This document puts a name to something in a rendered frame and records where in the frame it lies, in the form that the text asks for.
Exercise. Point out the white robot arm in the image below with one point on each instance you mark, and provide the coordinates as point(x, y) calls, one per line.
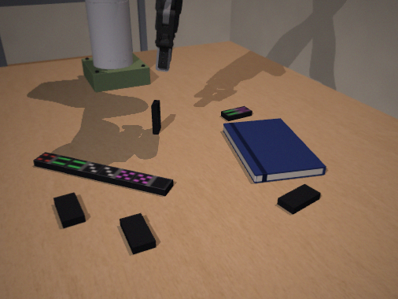
point(110, 33)

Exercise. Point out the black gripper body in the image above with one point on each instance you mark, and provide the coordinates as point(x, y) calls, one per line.
point(173, 4)

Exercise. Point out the black domino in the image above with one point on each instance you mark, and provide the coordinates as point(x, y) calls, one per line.
point(236, 113)
point(83, 169)
point(137, 233)
point(52, 161)
point(69, 210)
point(151, 183)
point(155, 108)
point(116, 176)
point(298, 198)

